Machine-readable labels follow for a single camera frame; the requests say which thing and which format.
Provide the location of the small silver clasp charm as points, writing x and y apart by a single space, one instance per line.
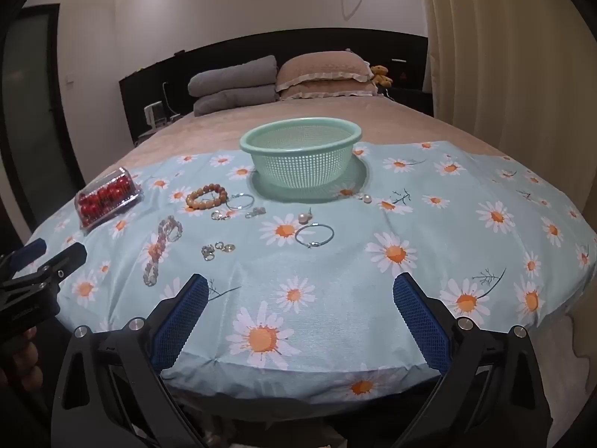
255 212

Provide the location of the yellow teddy bear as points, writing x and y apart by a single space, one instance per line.
381 74

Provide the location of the pink pillows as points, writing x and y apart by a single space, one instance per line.
322 65

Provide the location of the dark frosted glass door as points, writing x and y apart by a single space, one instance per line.
32 102

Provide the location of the clear box of red beads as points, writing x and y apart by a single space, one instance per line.
107 196

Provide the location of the cream curtain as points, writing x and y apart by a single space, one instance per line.
513 65

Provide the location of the silver pendant charm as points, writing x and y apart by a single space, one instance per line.
215 215

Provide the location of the person's left hand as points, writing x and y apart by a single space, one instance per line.
23 364

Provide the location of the daisy print blue cloth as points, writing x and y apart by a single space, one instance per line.
336 270

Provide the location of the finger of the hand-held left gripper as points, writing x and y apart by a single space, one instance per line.
67 256
30 251

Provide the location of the silver earring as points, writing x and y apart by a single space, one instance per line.
227 246
209 252

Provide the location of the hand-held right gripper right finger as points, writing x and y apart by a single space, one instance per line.
419 322

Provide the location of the black headboard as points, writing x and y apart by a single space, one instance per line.
149 84

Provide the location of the thin silver bangle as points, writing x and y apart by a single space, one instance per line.
232 206

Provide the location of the grey pillow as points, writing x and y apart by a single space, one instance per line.
233 74
233 100

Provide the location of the beige ruffled pillow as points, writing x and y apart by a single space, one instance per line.
326 91

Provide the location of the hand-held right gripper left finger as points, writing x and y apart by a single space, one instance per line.
179 322

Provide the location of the beige bed cover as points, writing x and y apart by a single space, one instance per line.
210 135

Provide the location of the green plastic mesh basket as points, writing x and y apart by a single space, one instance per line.
280 168

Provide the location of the white bedside device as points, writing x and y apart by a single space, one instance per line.
156 114

